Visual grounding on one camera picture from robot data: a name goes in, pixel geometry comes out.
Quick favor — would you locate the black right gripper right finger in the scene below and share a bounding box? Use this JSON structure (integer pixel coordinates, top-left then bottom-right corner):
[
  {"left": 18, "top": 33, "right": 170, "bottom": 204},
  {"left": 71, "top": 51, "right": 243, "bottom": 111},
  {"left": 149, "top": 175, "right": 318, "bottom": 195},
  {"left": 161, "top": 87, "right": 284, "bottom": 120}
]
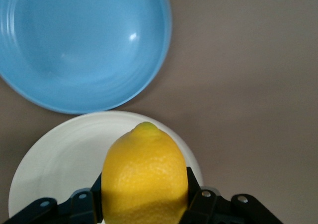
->
[{"left": 180, "top": 166, "right": 220, "bottom": 224}]

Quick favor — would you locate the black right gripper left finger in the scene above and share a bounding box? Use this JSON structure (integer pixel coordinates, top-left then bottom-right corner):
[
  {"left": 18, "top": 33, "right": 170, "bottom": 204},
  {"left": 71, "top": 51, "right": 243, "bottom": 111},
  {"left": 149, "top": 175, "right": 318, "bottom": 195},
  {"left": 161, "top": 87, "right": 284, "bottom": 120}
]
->
[{"left": 57, "top": 171, "right": 104, "bottom": 224}]

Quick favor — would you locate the yellow lemon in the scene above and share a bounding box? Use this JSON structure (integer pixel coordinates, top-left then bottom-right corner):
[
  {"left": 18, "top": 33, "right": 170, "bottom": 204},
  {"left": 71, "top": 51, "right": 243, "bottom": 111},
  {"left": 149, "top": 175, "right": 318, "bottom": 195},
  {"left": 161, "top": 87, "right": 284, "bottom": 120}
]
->
[{"left": 101, "top": 121, "right": 189, "bottom": 224}]

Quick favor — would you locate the beige white plate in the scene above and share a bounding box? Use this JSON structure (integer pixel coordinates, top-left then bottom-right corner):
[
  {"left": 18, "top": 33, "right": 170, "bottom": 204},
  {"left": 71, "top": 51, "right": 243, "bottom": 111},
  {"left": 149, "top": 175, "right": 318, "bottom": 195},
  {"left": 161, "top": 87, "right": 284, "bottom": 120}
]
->
[{"left": 8, "top": 110, "right": 204, "bottom": 224}]

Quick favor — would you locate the blue plate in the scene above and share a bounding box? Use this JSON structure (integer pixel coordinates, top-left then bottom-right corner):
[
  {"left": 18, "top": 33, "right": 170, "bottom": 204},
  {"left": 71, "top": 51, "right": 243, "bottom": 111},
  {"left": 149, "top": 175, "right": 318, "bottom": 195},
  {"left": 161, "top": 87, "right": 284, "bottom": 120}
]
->
[{"left": 0, "top": 0, "right": 172, "bottom": 115}]

